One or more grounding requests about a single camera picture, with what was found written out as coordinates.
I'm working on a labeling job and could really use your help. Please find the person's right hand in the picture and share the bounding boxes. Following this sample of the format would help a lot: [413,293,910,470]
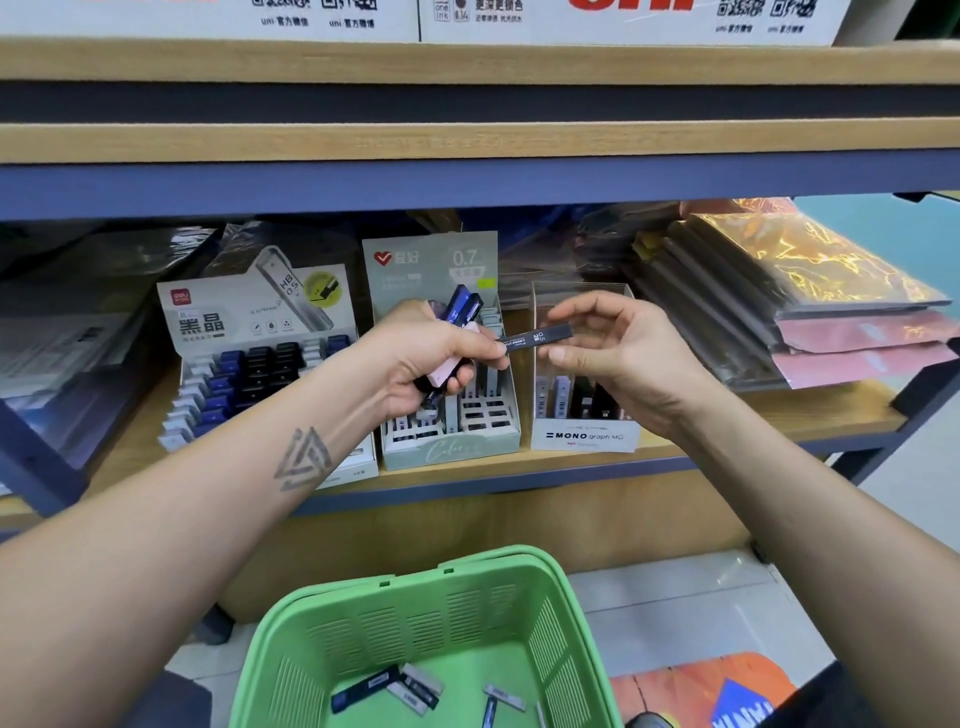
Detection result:
[537,289,725,440]

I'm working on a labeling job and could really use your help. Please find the person's left hand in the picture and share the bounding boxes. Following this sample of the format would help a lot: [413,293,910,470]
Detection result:
[360,300,512,426]

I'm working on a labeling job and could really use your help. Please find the clear plastic display box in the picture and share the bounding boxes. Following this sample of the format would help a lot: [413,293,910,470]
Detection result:
[529,280,644,455]

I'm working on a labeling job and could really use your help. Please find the pale green display box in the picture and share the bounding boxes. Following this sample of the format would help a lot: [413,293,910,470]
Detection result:
[363,229,524,471]

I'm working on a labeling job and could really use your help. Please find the white display box red label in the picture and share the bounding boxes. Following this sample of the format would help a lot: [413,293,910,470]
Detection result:
[157,246,381,489]

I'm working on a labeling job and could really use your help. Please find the green plastic basket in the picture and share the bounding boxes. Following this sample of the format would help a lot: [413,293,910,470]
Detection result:
[228,544,626,728]

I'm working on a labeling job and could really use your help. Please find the pile of lead cases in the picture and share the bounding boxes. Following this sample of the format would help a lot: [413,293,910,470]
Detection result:
[330,660,549,728]

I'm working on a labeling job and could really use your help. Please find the person's left forearm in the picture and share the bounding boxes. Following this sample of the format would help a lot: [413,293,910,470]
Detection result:
[0,382,407,728]

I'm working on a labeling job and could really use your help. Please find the person's right forearm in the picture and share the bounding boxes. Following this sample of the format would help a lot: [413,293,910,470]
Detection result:
[675,382,960,728]

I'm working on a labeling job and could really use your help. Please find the row of white boxes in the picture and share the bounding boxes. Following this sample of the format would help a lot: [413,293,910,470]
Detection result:
[0,0,854,47]

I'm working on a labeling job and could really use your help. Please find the dark plastic-wrapped packs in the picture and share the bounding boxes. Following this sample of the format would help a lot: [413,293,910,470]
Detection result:
[502,195,960,392]

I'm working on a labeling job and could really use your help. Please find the colourful printed mat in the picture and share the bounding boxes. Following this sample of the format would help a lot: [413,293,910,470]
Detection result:
[607,651,797,728]

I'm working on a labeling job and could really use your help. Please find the stack of wrapped paper packs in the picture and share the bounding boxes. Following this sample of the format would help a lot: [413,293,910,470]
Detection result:
[0,225,219,497]

